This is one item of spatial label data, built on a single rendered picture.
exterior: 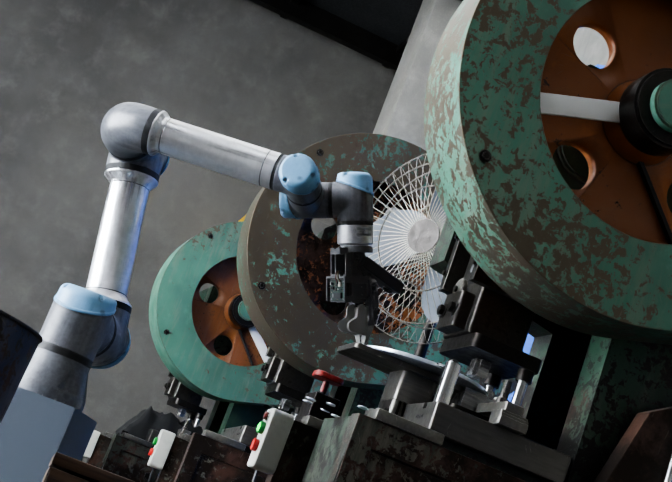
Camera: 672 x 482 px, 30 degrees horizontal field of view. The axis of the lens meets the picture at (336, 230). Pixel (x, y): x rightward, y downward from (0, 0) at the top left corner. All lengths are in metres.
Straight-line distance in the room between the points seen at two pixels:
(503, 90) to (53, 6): 7.55
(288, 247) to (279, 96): 5.81
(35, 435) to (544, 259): 0.98
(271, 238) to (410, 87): 4.39
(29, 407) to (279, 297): 1.68
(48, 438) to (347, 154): 1.98
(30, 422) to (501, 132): 1.01
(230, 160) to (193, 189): 6.92
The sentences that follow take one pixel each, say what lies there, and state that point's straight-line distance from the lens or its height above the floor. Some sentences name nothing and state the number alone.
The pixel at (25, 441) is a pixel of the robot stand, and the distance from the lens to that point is 2.39.
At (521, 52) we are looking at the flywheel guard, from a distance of 2.34.
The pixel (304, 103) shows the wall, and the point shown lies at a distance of 9.78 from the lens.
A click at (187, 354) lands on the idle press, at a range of 5.62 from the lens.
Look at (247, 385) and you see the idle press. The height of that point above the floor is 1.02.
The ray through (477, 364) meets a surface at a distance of 2.69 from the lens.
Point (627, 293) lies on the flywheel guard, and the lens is 2.34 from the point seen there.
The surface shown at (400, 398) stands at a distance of 2.58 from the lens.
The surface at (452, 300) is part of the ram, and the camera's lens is 2.69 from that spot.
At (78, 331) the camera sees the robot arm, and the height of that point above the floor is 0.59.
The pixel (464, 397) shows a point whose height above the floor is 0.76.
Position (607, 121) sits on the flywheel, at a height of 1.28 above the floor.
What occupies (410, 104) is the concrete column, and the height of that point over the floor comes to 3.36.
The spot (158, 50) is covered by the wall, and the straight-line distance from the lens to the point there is 9.65.
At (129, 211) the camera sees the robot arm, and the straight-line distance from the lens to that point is 2.65.
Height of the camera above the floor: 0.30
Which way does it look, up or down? 15 degrees up
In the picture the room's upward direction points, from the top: 21 degrees clockwise
